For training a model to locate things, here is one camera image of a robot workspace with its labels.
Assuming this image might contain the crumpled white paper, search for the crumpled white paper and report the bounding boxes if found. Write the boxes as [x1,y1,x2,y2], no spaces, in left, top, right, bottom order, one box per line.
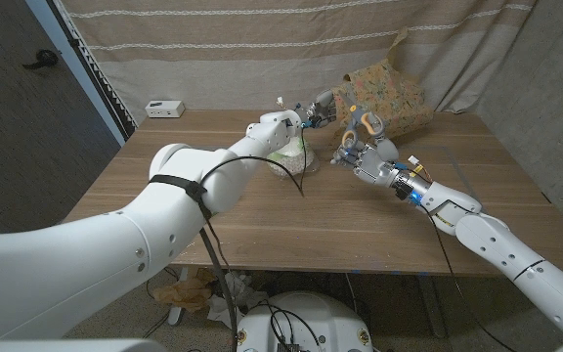
[206,271,271,332]

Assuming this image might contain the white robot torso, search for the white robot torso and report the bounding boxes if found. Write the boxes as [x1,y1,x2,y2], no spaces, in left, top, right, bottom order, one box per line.
[231,290,374,352]

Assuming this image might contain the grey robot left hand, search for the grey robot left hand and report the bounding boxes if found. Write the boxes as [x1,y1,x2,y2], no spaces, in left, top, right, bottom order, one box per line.
[296,89,339,130]

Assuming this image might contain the orange handled scissors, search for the orange handled scissors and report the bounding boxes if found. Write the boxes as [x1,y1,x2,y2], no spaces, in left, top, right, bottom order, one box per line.
[339,95,388,151]

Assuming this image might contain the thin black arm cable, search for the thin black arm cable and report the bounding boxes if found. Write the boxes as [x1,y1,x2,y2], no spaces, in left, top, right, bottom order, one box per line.
[200,124,308,198]
[420,202,520,352]

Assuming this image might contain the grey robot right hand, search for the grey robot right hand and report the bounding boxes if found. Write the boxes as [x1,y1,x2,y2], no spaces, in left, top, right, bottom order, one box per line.
[329,136,432,201]

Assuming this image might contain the beige striped curtain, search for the beige striped curtain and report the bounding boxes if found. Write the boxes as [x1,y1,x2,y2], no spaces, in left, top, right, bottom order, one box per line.
[59,0,540,126]

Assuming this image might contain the white power strip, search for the white power strip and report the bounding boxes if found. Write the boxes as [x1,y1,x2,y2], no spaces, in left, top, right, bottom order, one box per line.
[145,100,187,119]

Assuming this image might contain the dark wooden door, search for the dark wooden door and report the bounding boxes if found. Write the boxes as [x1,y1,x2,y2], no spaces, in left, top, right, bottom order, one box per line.
[0,0,122,236]

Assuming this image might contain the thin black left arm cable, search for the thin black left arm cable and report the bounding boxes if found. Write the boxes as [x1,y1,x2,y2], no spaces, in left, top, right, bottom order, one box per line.
[200,124,308,198]

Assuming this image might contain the black torso cables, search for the black torso cables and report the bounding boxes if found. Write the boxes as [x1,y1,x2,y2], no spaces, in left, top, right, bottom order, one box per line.
[259,300,323,352]

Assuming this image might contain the white table leg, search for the white table leg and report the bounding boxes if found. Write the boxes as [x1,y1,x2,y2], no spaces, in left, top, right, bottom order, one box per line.
[167,266,190,327]

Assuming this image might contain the crumpled brown paper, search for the crumpled brown paper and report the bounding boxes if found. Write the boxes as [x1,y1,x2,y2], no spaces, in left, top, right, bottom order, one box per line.
[152,267,218,314]

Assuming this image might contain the floral patterned cloth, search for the floral patterned cloth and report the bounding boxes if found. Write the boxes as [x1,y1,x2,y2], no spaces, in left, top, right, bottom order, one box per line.
[329,26,435,148]

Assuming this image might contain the grey table leg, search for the grey table leg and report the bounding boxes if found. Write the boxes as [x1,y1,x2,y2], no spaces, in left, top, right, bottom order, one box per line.
[415,273,449,339]

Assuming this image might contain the bag of white candies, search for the bag of white candies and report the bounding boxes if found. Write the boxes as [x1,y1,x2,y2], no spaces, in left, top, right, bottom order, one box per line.
[265,135,321,178]

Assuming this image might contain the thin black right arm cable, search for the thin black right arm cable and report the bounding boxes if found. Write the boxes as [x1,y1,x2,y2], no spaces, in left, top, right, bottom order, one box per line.
[420,202,520,352]

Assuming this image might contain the black door handle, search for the black door handle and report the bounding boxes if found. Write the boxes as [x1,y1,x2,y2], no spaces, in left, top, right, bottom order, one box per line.
[22,48,60,70]

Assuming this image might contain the black curtain frame pole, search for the black curtain frame pole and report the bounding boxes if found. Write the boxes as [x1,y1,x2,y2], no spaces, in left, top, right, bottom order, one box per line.
[46,0,139,143]

